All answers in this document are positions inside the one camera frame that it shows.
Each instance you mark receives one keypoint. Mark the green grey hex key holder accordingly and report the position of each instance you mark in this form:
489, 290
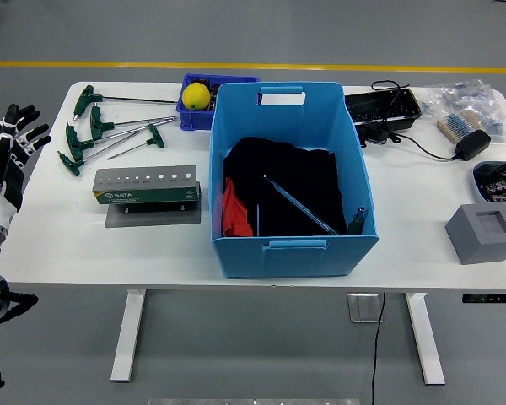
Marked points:
152, 195

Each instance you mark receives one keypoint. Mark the large blue folding box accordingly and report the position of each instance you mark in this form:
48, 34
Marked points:
295, 261

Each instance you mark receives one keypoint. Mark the white table leg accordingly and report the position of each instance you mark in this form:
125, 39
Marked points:
128, 337
426, 337

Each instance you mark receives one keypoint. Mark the small blue parts bin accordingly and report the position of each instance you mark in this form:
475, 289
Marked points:
194, 122

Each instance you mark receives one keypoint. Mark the yellow ball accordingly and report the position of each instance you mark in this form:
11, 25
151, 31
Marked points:
195, 97

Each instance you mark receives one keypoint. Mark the red cloth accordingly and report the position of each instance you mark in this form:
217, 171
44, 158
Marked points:
234, 211

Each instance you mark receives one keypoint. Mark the black cloth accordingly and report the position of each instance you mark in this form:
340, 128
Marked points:
286, 169

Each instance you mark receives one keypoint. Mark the metal floor socket plate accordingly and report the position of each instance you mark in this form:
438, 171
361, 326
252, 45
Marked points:
364, 308

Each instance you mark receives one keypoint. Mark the black plastic tray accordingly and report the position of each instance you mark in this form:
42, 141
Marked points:
375, 105

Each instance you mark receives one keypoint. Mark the taped resistor strip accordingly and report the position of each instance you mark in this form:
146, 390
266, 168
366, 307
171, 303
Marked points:
457, 124

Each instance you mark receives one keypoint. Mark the black power adapter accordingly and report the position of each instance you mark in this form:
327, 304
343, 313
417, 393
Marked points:
472, 144

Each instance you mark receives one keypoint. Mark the blue white bowl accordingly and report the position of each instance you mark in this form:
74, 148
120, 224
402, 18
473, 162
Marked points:
477, 187

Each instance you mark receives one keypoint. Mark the grey block with square recess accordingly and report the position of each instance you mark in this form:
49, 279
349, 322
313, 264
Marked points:
476, 249

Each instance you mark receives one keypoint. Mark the clear plastic component bags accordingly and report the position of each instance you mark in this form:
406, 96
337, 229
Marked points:
468, 97

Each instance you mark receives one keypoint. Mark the black table control panel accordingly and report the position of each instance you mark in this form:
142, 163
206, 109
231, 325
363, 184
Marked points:
489, 298

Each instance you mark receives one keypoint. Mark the mixed electronic parts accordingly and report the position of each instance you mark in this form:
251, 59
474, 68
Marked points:
502, 185

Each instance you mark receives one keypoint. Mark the grey metal base plate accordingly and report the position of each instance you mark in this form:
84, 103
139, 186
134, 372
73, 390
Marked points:
152, 217

